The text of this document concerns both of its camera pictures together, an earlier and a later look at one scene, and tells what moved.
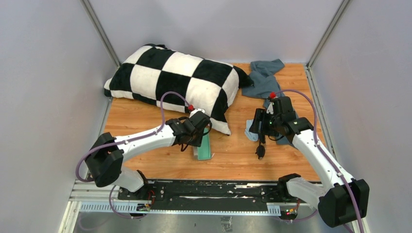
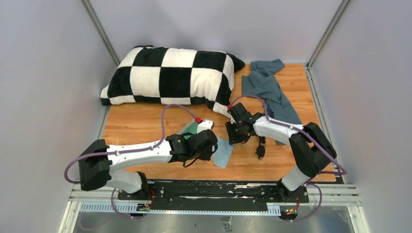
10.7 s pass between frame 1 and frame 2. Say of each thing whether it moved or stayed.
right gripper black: moved
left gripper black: moved
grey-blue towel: stayed
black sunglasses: stayed
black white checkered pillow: moved
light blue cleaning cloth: moved
